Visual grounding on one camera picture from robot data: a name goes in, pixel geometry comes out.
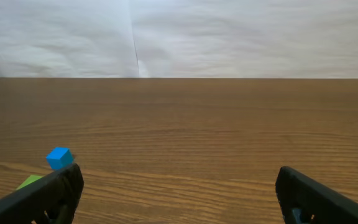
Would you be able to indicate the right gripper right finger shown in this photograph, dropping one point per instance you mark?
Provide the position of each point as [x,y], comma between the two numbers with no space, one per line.
[315,199]

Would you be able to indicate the green cube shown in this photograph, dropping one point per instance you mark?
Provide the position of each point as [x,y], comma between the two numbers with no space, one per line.
[29,181]

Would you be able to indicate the blue cube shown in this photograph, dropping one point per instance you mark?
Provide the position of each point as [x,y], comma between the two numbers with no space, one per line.
[59,158]

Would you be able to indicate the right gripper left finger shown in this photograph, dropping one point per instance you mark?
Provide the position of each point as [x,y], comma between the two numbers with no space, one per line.
[42,199]

